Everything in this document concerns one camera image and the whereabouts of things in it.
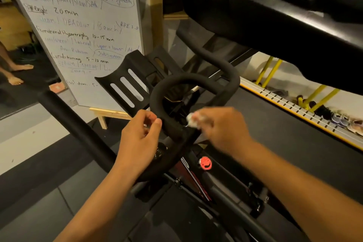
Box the red round bike knob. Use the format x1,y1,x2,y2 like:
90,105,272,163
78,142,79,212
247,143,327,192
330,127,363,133
198,156,213,171

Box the purple grey sneaker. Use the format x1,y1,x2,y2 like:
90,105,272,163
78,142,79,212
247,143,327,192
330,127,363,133
331,111,351,128

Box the person's right hand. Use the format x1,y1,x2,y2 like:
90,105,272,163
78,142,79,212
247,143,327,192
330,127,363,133
186,107,253,161

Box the black exercise bike frame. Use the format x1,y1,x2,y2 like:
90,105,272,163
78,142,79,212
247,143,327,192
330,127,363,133
129,137,287,242

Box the white handwritten whiteboard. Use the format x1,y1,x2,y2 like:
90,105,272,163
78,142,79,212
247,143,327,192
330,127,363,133
0,0,144,112

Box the yellow metal rack frame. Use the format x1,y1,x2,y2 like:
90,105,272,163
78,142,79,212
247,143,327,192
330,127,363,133
255,56,341,112

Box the pink white sneaker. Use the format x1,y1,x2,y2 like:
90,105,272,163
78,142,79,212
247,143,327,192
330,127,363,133
347,119,363,137

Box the person's right forearm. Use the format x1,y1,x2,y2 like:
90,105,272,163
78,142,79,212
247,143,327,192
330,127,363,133
237,139,363,242

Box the person's left forearm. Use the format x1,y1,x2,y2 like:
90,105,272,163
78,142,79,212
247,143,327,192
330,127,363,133
53,162,146,242

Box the orange block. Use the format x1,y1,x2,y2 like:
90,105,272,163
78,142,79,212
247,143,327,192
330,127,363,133
48,81,67,94

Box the black dumbbells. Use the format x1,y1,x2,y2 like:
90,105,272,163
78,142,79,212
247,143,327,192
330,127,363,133
296,94,316,110

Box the wall mirror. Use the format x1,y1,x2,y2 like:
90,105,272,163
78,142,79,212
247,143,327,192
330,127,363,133
0,0,62,121

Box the black slotted tablet holder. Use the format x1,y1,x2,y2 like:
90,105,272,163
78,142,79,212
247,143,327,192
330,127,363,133
95,50,159,118

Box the wooden post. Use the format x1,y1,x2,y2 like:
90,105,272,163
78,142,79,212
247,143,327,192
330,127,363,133
149,0,164,50

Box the wooden whiteboard stand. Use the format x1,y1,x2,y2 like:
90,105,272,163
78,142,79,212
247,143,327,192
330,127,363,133
89,107,133,130

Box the black round adjustment knob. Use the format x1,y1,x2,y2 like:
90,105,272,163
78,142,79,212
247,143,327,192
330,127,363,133
154,142,168,161

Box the black padded bike handlebar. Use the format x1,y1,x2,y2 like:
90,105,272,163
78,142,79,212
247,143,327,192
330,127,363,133
136,25,241,183

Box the large black treadmill console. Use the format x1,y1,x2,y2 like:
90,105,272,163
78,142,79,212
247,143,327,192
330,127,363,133
180,0,363,96

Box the person's left hand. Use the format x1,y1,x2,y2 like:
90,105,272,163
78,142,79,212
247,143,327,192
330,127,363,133
116,109,163,179

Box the long black padded bar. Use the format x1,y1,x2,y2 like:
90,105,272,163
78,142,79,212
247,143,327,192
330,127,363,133
37,90,117,174

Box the white cleaning wipe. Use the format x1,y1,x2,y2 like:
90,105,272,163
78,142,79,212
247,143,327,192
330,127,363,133
185,112,202,129

